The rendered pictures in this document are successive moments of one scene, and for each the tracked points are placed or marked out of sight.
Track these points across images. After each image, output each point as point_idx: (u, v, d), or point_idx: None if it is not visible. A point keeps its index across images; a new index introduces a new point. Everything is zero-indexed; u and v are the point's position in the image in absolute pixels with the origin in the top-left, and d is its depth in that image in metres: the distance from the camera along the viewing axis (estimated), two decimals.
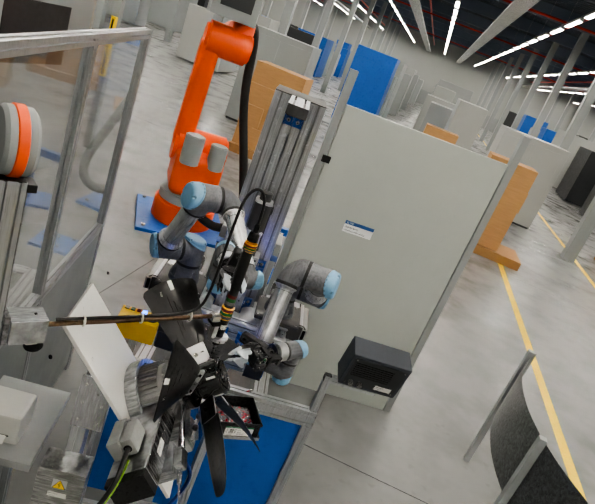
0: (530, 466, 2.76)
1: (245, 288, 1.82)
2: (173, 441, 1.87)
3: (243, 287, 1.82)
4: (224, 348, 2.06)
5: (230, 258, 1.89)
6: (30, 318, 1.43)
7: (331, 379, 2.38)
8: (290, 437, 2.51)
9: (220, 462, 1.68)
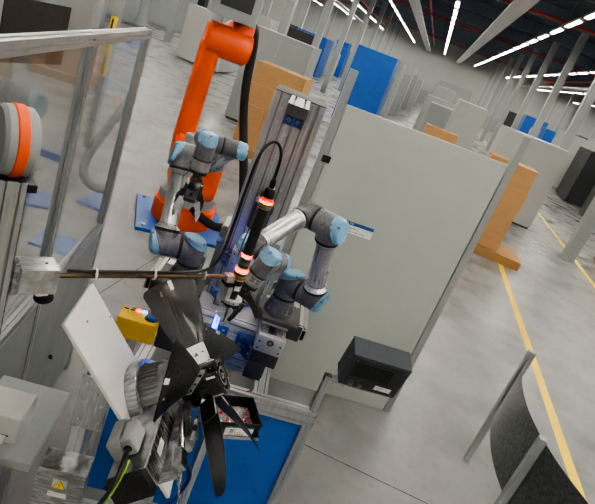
0: (530, 466, 2.76)
1: (198, 217, 2.26)
2: (173, 441, 1.87)
3: (196, 218, 2.25)
4: (224, 348, 2.06)
5: (186, 190, 2.17)
6: (41, 267, 1.37)
7: (331, 379, 2.38)
8: (290, 437, 2.51)
9: (220, 462, 1.68)
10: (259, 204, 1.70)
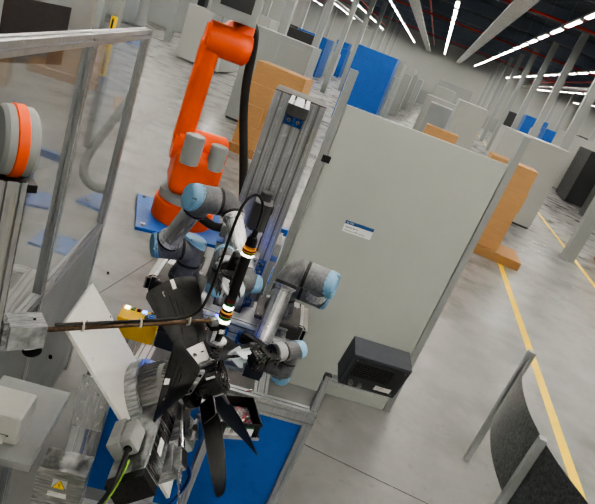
0: (530, 466, 2.76)
1: (243, 292, 1.83)
2: (173, 441, 1.87)
3: (241, 291, 1.82)
4: (240, 422, 1.96)
5: (229, 262, 1.90)
6: (29, 324, 1.43)
7: (331, 379, 2.38)
8: (290, 437, 2.51)
9: (177, 372, 1.58)
10: (242, 252, 1.76)
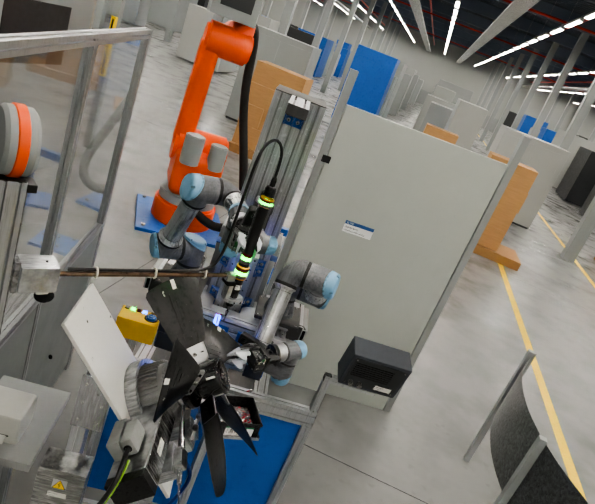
0: (530, 466, 2.76)
1: (260, 246, 1.77)
2: (173, 441, 1.87)
3: (258, 245, 1.76)
4: (240, 422, 1.96)
5: (245, 217, 1.84)
6: (41, 265, 1.37)
7: (331, 379, 2.38)
8: (290, 437, 2.51)
9: (177, 372, 1.58)
10: (260, 202, 1.70)
